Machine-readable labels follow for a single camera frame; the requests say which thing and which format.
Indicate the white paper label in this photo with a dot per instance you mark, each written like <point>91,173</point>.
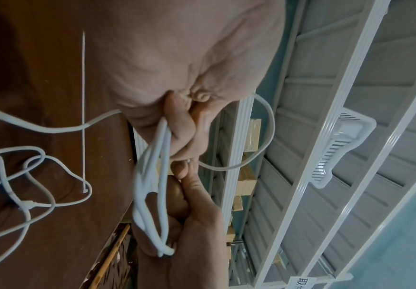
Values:
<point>306,282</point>

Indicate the person's right forearm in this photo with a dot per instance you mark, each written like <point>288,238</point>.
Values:
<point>183,272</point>

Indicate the cardboard box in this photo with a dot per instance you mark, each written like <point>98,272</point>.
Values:
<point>246,180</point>
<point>237,203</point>
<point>253,135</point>
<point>231,232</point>

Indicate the person's right hand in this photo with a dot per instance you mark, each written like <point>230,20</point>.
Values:
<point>197,225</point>

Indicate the person's left hand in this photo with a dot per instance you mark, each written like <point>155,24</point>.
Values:
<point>179,48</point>

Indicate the white plastic basket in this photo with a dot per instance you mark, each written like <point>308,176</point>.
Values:
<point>347,132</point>

